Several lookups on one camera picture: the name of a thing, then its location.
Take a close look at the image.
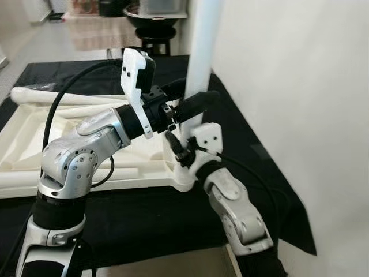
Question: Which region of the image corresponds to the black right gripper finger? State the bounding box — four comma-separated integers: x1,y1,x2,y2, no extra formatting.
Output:
165,130,185,158

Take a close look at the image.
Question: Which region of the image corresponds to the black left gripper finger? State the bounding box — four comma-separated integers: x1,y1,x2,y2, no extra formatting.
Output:
175,91,221,123
160,78,188,100

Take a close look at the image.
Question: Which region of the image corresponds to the white plastic table leg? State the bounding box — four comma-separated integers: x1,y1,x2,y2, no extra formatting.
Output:
173,0,224,188
55,104,125,120
0,167,139,188
10,87,125,107

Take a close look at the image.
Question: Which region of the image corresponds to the white plastic table top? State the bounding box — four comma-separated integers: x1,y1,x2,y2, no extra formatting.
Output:
0,101,199,200

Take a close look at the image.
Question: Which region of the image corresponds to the black tablecloth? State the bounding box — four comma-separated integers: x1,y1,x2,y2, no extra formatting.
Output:
0,55,317,272

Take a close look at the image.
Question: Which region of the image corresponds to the grey tape strip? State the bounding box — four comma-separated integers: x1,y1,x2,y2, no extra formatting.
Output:
250,140,270,161

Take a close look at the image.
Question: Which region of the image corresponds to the beige table cover cloth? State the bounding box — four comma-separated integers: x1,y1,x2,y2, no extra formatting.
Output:
68,16,139,51

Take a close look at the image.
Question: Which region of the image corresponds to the orange lidded storage box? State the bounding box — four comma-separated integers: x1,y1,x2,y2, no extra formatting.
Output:
69,0,100,17

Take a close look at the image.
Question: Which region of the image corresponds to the white cabinet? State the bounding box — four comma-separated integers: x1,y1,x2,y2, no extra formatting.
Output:
20,0,52,24

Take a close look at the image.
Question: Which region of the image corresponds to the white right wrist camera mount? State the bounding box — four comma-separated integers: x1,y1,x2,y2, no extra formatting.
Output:
183,122,224,179

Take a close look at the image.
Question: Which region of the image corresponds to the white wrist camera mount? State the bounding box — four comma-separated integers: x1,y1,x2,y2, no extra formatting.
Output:
120,48,156,139
183,122,224,179

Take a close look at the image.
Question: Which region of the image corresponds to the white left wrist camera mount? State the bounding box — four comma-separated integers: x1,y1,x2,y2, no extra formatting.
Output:
120,48,156,139

